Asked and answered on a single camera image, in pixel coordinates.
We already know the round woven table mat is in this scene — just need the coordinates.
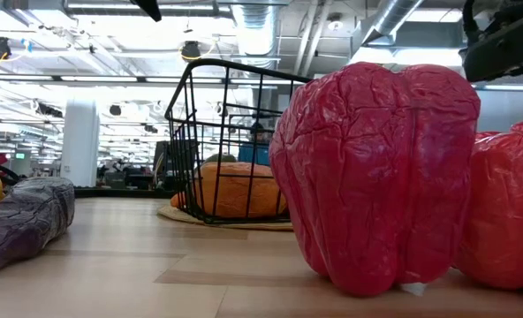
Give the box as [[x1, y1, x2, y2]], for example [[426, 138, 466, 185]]
[[157, 204, 294, 231]]

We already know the black wire basket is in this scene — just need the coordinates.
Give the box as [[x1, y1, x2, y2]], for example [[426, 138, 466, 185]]
[[163, 58, 314, 225]]

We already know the purple eggplant toy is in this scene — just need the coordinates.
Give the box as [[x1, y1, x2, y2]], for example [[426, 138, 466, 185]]
[[0, 176, 76, 278]]

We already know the red bell pepper toy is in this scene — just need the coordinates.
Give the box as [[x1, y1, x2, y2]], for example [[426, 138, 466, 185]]
[[269, 61, 482, 298]]

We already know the orange-red bell pepper toy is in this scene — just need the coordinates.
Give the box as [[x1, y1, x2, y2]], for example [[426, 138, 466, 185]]
[[453, 118, 523, 295]]

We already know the white pillar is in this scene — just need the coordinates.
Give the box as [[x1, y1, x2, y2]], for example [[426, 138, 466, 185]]
[[60, 99, 101, 188]]

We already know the person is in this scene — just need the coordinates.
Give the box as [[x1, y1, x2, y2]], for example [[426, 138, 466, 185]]
[[238, 122, 271, 167]]

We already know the ribbed silver ceiling duct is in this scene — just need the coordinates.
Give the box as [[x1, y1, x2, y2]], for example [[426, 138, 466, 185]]
[[231, 4, 281, 72]]

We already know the black curved cable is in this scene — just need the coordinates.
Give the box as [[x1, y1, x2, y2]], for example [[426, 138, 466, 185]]
[[0, 157, 23, 186]]

